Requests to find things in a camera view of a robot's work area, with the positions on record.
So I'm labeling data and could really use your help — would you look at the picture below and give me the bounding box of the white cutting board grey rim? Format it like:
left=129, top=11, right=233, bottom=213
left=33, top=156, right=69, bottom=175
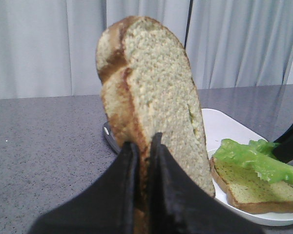
left=103, top=122, right=121, bottom=154

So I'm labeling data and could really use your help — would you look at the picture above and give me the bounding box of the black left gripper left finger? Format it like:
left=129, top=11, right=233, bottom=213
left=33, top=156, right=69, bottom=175
left=29, top=142, right=139, bottom=234

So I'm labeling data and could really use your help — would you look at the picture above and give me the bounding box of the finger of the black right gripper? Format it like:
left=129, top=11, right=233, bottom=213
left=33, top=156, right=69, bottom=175
left=272, top=123, right=293, bottom=163

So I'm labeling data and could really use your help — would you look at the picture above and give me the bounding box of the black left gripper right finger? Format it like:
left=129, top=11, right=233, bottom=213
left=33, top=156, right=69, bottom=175
left=148, top=133, right=263, bottom=234

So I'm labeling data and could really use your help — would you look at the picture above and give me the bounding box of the bread slice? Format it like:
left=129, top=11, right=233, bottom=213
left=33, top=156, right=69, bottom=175
left=96, top=16, right=215, bottom=234
left=209, top=157, right=293, bottom=214

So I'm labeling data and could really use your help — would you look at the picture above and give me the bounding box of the white curtain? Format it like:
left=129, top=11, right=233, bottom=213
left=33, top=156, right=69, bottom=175
left=0, top=0, right=293, bottom=99

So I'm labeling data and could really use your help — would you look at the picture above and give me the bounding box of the white round plate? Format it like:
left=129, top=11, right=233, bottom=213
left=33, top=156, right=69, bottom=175
left=202, top=108, right=293, bottom=226

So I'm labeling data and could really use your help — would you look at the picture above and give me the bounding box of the green lettuce leaf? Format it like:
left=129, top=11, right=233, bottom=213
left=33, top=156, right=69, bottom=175
left=213, top=138, right=293, bottom=185

